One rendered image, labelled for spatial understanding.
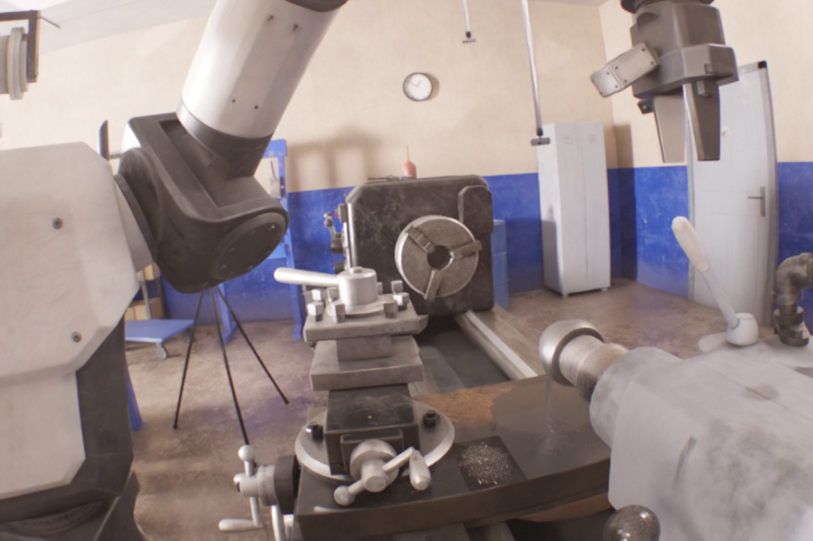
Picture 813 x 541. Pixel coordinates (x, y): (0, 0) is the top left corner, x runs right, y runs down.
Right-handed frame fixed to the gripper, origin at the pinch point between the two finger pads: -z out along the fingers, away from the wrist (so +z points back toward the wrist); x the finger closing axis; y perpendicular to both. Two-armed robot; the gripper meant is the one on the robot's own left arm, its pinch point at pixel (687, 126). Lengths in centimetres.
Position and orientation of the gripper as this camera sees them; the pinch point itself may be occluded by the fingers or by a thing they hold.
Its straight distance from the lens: 41.3
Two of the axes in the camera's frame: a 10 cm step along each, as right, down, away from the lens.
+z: -0.8, -9.9, -1.1
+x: 0.1, -1.1, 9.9
